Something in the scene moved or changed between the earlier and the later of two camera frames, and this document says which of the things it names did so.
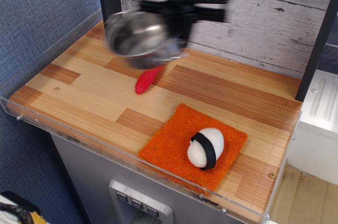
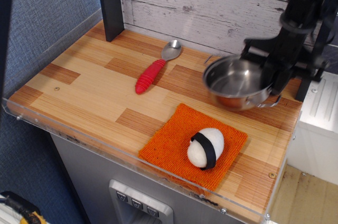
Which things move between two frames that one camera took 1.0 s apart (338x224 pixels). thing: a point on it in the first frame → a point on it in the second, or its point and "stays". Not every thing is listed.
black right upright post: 313,61 stays
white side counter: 315,148 stays
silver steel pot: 143,39 → 235,83
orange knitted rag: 167,147 stays
